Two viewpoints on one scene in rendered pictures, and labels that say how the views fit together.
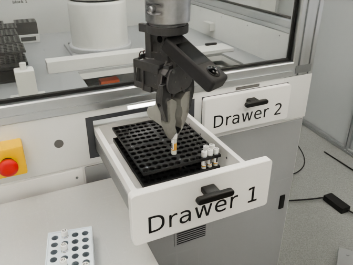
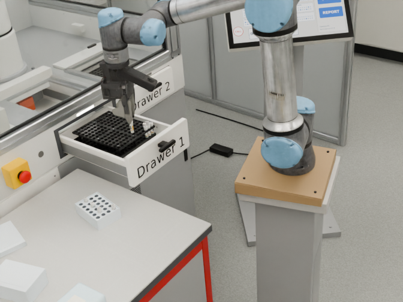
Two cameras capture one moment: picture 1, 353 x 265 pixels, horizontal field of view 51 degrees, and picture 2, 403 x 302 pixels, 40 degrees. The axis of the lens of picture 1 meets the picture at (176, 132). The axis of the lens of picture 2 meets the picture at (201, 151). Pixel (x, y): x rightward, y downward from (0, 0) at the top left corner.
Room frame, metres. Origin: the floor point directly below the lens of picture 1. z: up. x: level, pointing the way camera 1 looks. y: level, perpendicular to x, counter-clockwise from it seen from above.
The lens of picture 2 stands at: (-0.85, 0.50, 1.81)
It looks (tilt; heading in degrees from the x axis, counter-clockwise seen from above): 32 degrees down; 333
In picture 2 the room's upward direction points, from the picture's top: 5 degrees counter-clockwise
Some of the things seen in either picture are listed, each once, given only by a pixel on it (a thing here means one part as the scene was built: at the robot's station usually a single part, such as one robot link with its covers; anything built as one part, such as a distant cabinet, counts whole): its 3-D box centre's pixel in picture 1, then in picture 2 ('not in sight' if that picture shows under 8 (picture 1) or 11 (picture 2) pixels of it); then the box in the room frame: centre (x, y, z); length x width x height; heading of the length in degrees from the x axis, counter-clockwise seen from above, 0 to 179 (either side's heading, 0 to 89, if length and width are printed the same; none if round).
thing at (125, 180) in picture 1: (161, 152); (113, 137); (0.76, 0.03, 0.86); 0.40 x 0.26 x 0.06; 25
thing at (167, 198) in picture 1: (204, 198); (159, 151); (0.57, -0.05, 0.87); 0.29 x 0.02 x 0.11; 115
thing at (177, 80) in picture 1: (164, 58); (117, 78); (0.65, 0.02, 1.12); 0.09 x 0.08 x 0.12; 51
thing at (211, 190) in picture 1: (211, 192); (164, 144); (0.54, -0.06, 0.91); 0.07 x 0.04 x 0.01; 115
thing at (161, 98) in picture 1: (166, 97); (125, 100); (0.61, 0.02, 1.06); 0.05 x 0.02 x 0.09; 141
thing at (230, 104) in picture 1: (247, 108); (148, 91); (0.99, -0.21, 0.87); 0.29 x 0.02 x 0.11; 115
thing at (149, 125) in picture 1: (163, 152); (114, 136); (0.75, 0.03, 0.87); 0.22 x 0.18 x 0.06; 25
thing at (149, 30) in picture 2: not in sight; (146, 29); (0.58, -0.06, 1.28); 0.11 x 0.11 x 0.08; 41
